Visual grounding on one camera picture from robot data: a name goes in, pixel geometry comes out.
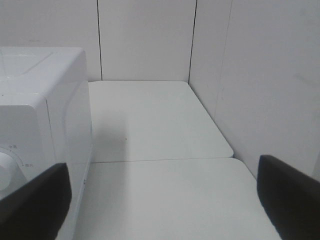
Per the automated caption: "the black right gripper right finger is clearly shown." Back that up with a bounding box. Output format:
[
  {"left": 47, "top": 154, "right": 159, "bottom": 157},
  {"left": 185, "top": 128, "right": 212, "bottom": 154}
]
[{"left": 257, "top": 155, "right": 320, "bottom": 240}]

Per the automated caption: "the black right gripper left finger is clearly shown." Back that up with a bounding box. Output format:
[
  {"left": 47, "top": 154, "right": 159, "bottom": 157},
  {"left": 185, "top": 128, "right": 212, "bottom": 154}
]
[{"left": 0, "top": 163, "right": 72, "bottom": 240}]

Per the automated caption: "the white upper power knob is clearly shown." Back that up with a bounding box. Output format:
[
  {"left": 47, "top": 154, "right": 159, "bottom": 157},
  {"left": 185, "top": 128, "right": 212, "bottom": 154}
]
[{"left": 0, "top": 152, "right": 17, "bottom": 191}]

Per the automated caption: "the white microwave oven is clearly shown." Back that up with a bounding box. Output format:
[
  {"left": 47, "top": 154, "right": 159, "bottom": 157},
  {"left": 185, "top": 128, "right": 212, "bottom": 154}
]
[{"left": 0, "top": 46, "right": 93, "bottom": 240}]

